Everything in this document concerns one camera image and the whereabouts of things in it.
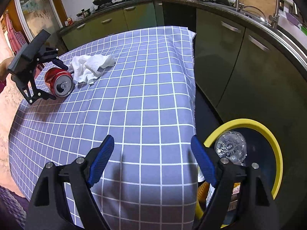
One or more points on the wooden cutting board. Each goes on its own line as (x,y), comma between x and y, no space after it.
(266,6)

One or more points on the red soda can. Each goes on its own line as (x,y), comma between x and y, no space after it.
(59,81)

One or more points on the person's left hand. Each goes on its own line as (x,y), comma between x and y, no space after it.
(3,68)

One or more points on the blue checkered tablecloth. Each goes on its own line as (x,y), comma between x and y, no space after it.
(146,101)

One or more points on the small black kettle pot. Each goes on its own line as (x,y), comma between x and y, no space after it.
(84,13)

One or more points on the yellow rimmed trash bin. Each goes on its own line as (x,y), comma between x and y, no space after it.
(243,197)

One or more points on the clear plastic bottle with label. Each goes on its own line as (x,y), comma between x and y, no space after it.
(231,145)

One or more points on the steel kitchen faucet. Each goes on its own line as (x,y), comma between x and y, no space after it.
(275,17)

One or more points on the white tissue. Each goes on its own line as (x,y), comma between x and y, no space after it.
(87,69)

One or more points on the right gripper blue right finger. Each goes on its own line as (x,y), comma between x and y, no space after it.
(206,160)

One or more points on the orange foam net sleeve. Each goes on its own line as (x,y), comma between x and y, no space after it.
(202,192)

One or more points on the gas stove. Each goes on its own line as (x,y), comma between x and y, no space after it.
(111,4)

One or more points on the glass sliding door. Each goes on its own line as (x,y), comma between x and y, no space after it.
(37,15)

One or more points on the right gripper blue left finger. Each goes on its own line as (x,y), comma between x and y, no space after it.
(97,159)

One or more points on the green base cabinets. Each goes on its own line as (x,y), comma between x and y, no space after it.
(246,70)

